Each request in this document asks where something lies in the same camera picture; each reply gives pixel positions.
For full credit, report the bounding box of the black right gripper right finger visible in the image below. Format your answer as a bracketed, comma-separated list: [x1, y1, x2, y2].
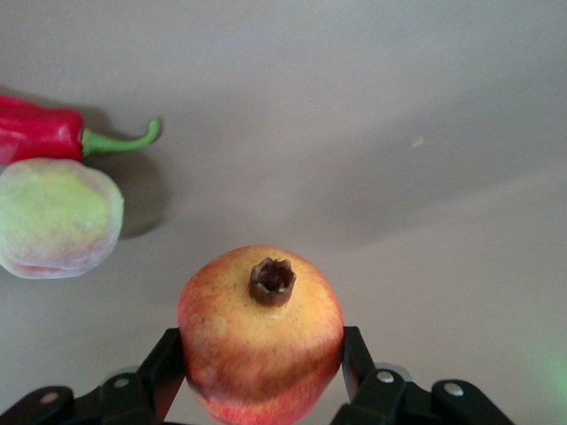
[331, 326, 516, 425]

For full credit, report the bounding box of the green pink peach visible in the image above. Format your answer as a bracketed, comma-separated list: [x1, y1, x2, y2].
[0, 157, 126, 280]

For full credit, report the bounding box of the red chili pepper green stem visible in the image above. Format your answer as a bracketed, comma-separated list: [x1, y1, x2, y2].
[0, 94, 162, 166]

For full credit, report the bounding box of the red yellow pomegranate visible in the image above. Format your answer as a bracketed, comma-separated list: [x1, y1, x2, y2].
[176, 244, 346, 425]

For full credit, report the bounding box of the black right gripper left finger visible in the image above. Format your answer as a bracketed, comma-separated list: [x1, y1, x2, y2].
[0, 327, 188, 425]

